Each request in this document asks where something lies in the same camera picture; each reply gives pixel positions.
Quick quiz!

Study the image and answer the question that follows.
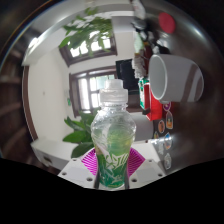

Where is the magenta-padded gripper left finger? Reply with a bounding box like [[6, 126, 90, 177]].
[[58, 148, 100, 190]]

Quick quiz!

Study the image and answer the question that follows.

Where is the dark wooden glazed double door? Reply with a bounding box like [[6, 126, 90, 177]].
[[68, 66, 118, 118]]

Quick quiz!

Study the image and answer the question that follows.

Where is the white mug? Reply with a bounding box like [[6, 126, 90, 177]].
[[148, 53, 205, 104]]

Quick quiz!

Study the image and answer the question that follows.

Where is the clear green-labelled drink bottle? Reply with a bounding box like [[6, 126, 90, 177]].
[[90, 78, 138, 190]]

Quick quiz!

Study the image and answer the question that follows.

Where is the dark wooden framed window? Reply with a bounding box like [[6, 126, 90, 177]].
[[59, 34, 118, 67]]

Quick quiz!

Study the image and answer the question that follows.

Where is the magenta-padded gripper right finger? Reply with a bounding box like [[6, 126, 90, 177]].
[[128, 148, 166, 190]]

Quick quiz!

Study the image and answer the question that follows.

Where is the flat round red coaster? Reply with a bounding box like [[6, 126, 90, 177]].
[[158, 11, 177, 34]]

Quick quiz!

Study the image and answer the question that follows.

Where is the black chair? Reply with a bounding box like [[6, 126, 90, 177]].
[[115, 58, 141, 93]]

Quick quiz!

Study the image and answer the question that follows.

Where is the potted plant in white pot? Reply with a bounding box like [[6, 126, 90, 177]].
[[62, 111, 101, 159], [59, 8, 114, 51]]

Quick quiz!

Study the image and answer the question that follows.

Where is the dark tea tray with cups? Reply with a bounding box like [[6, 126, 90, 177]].
[[131, 49, 149, 79]]

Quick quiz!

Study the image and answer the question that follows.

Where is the green box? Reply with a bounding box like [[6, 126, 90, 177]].
[[138, 77, 151, 110]]

